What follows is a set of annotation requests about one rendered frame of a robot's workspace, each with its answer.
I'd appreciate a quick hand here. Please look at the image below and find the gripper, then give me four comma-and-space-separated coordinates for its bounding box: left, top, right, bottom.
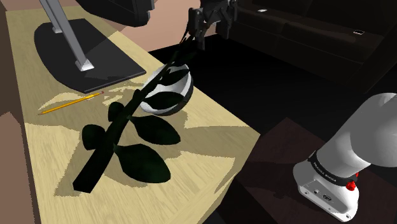
187, 0, 239, 51

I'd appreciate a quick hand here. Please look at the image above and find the yellow pencil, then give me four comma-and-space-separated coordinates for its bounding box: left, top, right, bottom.
38, 90, 105, 116

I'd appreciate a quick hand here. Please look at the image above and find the dark green leafy plant stem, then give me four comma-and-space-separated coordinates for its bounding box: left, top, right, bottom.
72, 35, 200, 193

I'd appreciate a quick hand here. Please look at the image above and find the white bowl with black rim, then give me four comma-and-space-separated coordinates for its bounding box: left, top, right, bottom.
139, 63, 195, 117

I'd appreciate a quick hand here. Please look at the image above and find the light wooden desk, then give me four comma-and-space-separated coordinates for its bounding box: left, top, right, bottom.
5, 6, 261, 224

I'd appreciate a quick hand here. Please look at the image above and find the black monitor with grey stand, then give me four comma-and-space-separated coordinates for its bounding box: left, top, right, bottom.
33, 0, 157, 94

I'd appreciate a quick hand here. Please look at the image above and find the dark robot stand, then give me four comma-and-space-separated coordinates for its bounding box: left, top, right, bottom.
203, 117, 397, 224

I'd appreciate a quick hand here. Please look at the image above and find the dark sofa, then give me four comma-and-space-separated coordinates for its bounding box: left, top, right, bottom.
217, 0, 397, 94

